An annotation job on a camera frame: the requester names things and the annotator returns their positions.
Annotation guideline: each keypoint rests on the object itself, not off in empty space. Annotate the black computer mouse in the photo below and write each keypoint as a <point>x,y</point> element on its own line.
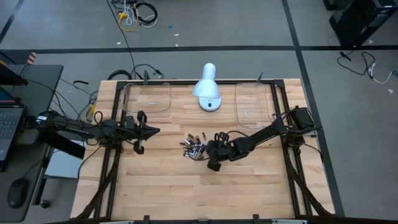
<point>17,193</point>

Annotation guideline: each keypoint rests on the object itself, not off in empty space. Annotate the black caster wheel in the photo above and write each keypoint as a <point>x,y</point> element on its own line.
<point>45,203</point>

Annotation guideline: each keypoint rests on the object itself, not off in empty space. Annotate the black aluminium table frame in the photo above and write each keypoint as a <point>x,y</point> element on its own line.
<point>183,82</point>

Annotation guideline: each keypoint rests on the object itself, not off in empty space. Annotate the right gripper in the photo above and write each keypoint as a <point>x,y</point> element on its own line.
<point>227,151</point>

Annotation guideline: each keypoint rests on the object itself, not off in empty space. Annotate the white desk lamp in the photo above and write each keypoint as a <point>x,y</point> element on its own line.
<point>206,84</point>

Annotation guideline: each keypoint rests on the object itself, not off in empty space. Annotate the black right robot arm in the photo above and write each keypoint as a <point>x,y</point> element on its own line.
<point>264,130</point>

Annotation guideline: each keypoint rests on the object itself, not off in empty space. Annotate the orange black striped object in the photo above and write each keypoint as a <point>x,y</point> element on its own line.
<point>32,58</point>

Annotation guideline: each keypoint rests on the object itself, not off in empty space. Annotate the black laptop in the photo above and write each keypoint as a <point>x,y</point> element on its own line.
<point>9,124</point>

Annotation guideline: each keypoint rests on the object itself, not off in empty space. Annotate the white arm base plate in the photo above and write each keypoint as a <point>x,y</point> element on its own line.
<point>312,134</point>

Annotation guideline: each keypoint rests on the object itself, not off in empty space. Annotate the clear plastic bin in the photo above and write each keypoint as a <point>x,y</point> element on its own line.
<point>155,93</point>
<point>252,99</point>

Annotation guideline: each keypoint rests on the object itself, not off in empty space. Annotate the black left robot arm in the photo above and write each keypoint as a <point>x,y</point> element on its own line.
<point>77,127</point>

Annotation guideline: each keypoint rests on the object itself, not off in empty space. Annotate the black computer tower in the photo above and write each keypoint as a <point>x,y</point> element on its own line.
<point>357,21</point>

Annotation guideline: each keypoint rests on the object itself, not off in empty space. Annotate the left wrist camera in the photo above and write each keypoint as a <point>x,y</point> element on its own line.
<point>130,122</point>

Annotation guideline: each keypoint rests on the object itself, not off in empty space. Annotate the white flat panel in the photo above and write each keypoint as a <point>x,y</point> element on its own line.
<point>62,168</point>

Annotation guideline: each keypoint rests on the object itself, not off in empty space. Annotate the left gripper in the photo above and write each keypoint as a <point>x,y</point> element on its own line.
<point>133,132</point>

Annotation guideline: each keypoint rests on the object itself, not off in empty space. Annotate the grey side desk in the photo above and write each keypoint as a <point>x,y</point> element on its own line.
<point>40,90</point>

